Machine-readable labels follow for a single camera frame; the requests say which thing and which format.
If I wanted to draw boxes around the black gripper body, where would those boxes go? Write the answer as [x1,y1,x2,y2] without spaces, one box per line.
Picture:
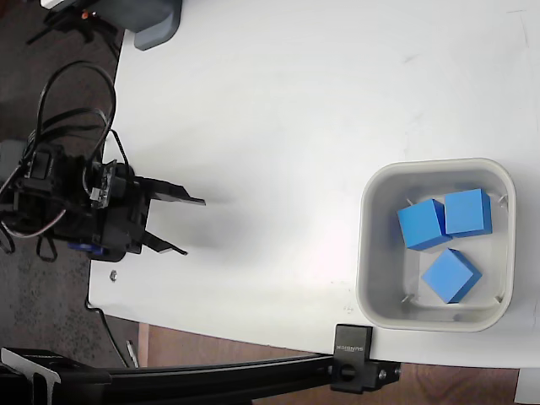
[100,162,153,255]

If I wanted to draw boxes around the blue cube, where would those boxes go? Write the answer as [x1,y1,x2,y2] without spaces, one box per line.
[420,247,483,305]
[443,187,494,239]
[396,197,454,251]

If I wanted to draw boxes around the black six-joint robot arm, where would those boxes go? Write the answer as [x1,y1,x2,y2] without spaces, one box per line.
[0,134,109,259]

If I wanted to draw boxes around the white plastic bin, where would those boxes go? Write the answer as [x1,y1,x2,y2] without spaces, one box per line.
[355,157,518,333]

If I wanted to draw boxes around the blue base clamp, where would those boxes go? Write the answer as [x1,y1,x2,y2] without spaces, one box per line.
[67,242,107,258]

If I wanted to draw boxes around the black tripod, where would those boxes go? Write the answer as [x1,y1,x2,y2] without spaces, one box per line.
[26,7,124,57]

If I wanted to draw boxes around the black table clamp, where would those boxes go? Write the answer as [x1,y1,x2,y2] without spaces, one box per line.
[329,323,402,395]

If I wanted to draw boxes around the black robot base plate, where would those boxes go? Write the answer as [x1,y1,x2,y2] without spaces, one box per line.
[89,246,128,262]

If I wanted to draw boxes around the gripper camera circuit board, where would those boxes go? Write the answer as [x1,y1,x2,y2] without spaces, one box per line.
[89,158,119,209]

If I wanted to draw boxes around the white servo cable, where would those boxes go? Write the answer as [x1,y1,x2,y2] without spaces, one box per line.
[6,208,69,238]

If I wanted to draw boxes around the black floor cable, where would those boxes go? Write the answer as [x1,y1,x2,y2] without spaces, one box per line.
[85,300,128,369]

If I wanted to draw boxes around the black looped cable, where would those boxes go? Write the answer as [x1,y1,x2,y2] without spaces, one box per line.
[36,60,118,170]

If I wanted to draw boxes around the black metal bracket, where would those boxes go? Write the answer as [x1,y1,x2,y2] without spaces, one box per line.
[0,346,113,405]

